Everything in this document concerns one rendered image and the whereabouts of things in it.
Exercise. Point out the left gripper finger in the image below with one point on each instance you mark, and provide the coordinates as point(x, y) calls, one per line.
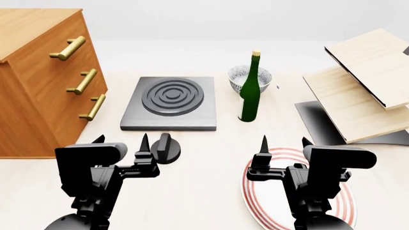
point(144, 153)
point(99, 139)

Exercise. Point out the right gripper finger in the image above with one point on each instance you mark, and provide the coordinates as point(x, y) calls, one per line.
point(263, 153)
point(307, 141)

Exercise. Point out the dark grey stove knob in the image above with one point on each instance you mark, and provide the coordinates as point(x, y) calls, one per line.
point(166, 148)

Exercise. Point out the white plate with red rings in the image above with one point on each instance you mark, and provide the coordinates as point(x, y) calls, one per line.
point(265, 201)

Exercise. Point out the green glass wine bottle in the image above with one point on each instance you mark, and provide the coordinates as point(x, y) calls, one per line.
point(250, 100)

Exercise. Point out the light wooden two-tier shelf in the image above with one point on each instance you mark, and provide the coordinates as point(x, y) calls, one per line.
point(351, 105)

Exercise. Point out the wooden drawer cabinet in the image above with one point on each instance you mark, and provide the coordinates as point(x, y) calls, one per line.
point(35, 100)

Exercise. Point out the patterned white bowl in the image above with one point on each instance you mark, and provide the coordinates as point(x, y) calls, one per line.
point(236, 76)

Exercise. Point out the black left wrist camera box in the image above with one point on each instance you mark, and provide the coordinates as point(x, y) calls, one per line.
point(86, 153)

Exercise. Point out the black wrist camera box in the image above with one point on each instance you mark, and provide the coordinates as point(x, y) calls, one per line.
point(86, 153)
point(338, 158)

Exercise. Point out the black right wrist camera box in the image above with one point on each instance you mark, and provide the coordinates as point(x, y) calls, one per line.
point(338, 158)

